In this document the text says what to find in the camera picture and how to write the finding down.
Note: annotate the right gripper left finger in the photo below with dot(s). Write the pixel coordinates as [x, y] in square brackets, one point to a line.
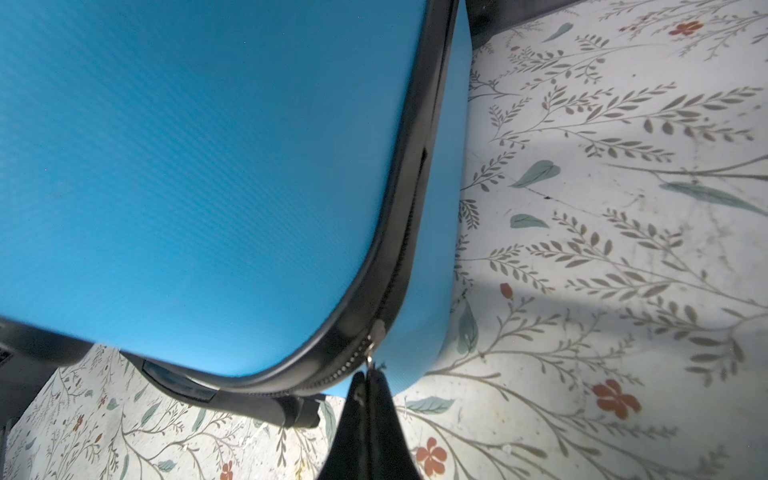
[348, 456]

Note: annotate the floral table cloth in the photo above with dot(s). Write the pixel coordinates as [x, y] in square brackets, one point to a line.
[608, 317]

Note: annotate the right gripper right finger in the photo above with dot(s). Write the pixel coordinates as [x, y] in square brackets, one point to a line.
[389, 457]

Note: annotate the blue hard-shell suitcase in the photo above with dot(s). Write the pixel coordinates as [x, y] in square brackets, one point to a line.
[247, 199]

